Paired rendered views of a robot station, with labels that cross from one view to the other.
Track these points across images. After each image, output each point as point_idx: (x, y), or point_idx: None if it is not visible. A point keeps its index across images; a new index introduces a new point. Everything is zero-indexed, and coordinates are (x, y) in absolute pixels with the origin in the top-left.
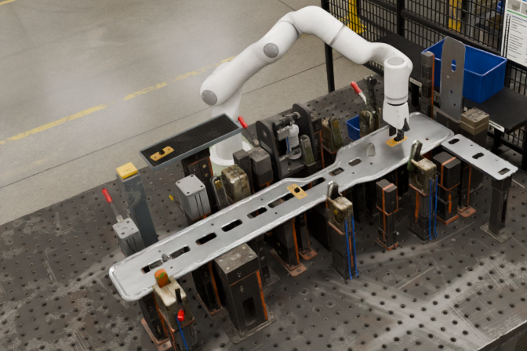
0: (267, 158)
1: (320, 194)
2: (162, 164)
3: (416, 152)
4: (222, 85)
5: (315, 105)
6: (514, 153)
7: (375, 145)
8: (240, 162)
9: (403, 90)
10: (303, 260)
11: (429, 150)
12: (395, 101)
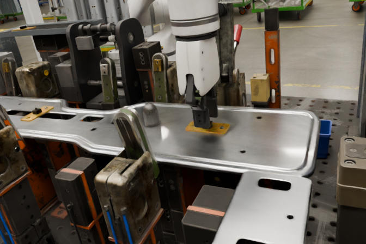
0: (67, 68)
1: (32, 127)
2: (3, 32)
3: (122, 134)
4: None
5: (319, 103)
6: None
7: (177, 118)
8: (50, 61)
9: (181, 2)
10: (50, 213)
11: (214, 168)
12: (172, 27)
